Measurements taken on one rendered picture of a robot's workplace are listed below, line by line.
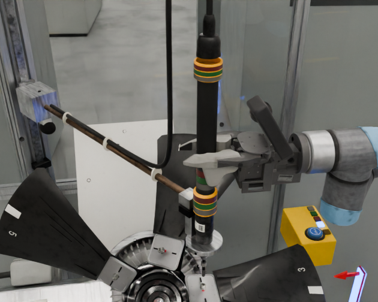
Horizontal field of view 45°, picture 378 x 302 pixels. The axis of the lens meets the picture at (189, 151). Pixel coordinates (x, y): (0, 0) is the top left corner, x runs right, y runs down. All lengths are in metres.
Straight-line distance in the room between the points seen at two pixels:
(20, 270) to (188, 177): 0.44
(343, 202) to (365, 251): 1.32
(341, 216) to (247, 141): 0.24
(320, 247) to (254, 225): 0.59
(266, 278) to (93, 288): 0.38
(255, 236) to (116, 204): 0.85
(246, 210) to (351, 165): 1.01
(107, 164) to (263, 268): 0.47
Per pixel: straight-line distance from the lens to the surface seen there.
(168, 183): 0.88
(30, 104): 1.23
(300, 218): 1.36
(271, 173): 0.78
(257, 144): 0.77
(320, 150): 0.79
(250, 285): 1.00
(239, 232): 1.86
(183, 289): 0.90
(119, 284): 0.98
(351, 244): 2.12
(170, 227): 0.96
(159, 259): 0.97
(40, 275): 1.12
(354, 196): 0.87
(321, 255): 1.33
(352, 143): 0.82
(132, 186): 1.18
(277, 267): 1.04
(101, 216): 1.18
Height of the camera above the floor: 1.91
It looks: 31 degrees down
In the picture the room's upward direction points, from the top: straight up
